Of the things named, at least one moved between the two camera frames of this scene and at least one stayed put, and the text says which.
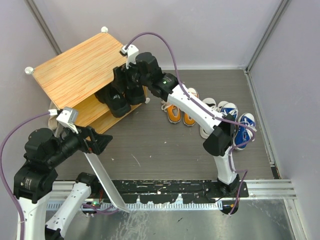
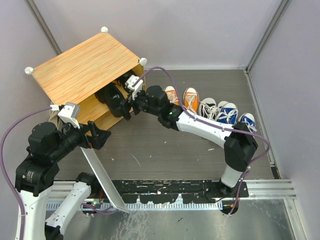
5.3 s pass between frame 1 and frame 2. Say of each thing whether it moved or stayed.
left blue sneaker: stayed
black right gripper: moved
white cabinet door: stayed
